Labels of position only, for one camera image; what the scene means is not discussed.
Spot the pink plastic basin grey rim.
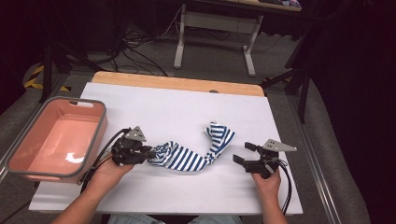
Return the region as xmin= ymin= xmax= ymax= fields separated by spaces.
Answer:
xmin=4 ymin=96 xmax=109 ymax=185

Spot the person's right hand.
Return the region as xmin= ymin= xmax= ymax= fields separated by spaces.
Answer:
xmin=251 ymin=169 xmax=282 ymax=202

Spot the right hand-held gripper black cable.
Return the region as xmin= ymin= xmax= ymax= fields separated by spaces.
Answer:
xmin=276 ymin=158 xmax=293 ymax=216

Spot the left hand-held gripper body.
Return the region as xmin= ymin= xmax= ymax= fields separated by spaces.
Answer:
xmin=110 ymin=125 xmax=148 ymax=167

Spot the blue white striped baby romper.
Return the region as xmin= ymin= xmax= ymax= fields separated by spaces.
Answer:
xmin=147 ymin=121 xmax=236 ymax=173

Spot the colourful cloth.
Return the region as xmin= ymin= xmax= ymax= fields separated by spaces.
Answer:
xmin=280 ymin=0 xmax=303 ymax=8

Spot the grey metal desk frame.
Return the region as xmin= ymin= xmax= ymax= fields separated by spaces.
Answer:
xmin=173 ymin=3 xmax=264 ymax=77

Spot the blue white striped shirt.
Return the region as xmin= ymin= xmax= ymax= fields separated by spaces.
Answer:
xmin=28 ymin=82 xmax=304 ymax=216

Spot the person's light blue clothing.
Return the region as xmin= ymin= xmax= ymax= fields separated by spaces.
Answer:
xmin=106 ymin=214 xmax=243 ymax=224

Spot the person's left hand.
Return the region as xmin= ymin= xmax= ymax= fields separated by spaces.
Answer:
xmin=88 ymin=155 xmax=134 ymax=190

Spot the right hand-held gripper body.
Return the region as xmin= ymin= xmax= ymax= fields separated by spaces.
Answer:
xmin=244 ymin=138 xmax=298 ymax=180

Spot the bundle of floor cables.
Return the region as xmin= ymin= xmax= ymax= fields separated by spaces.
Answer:
xmin=90 ymin=6 xmax=185 ymax=77

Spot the yellow black hazard tape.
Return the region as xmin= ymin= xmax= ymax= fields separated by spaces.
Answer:
xmin=23 ymin=64 xmax=72 ymax=92

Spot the hand-held gripper black cable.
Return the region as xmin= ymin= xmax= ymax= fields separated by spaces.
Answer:
xmin=276 ymin=158 xmax=293 ymax=216
xmin=77 ymin=128 xmax=132 ymax=194

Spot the left hand-held gripper black cable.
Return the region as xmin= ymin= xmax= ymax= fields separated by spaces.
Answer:
xmin=77 ymin=128 xmax=132 ymax=194

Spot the black tripod stand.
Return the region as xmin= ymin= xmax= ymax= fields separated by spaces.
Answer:
xmin=38 ymin=40 xmax=104 ymax=104

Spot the black curtain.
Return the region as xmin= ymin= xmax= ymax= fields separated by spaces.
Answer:
xmin=307 ymin=0 xmax=396 ymax=224

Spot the black metal stand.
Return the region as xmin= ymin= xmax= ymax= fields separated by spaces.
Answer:
xmin=260 ymin=27 xmax=312 ymax=124

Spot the wooden desk top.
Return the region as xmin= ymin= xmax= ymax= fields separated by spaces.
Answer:
xmin=183 ymin=0 xmax=303 ymax=13

